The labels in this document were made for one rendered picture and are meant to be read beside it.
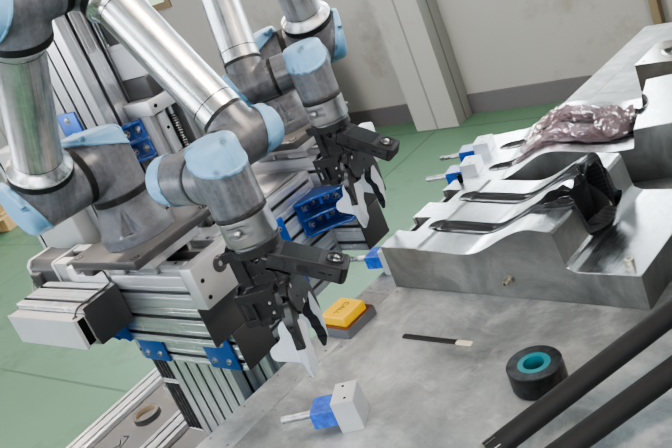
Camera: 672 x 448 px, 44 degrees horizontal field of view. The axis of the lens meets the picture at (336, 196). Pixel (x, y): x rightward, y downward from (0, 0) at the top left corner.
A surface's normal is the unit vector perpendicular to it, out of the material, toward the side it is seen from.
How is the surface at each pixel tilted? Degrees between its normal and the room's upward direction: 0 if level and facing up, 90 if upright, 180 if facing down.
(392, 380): 0
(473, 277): 90
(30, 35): 125
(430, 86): 90
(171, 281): 90
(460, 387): 0
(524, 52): 90
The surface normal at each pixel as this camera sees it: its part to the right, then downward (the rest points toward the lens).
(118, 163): 0.69, 0.00
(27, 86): 0.47, 0.66
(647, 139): -0.39, 0.47
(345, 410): -0.17, 0.41
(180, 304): -0.56, 0.49
